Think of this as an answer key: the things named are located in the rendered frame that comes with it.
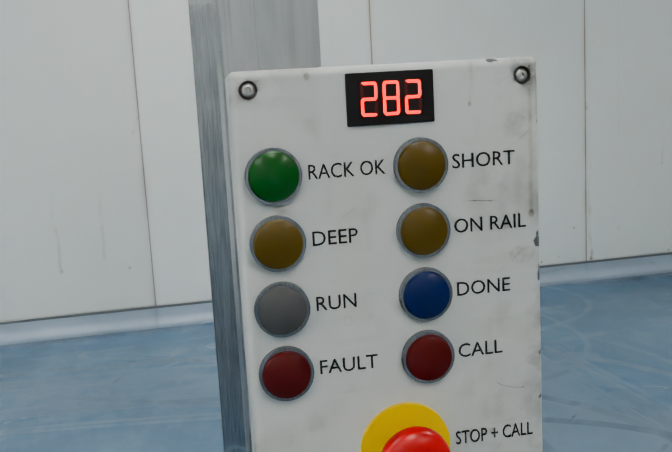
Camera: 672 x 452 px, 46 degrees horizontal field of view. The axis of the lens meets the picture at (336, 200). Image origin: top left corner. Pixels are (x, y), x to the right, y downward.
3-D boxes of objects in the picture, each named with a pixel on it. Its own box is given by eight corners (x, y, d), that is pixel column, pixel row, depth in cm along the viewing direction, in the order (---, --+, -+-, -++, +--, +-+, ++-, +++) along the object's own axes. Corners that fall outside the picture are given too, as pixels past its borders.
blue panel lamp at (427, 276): (453, 318, 44) (452, 270, 44) (405, 324, 43) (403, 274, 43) (449, 314, 45) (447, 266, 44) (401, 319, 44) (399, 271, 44)
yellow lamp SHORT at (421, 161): (449, 189, 43) (447, 138, 42) (400, 193, 42) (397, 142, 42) (444, 187, 44) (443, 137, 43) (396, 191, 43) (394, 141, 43)
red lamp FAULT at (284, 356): (314, 398, 43) (311, 349, 43) (264, 405, 43) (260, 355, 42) (312, 393, 44) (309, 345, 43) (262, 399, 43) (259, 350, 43)
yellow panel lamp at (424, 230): (451, 255, 43) (450, 205, 43) (402, 259, 43) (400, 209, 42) (447, 252, 44) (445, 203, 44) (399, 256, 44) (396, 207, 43)
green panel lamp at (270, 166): (302, 201, 41) (299, 148, 41) (249, 206, 41) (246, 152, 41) (300, 199, 42) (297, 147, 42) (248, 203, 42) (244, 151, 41)
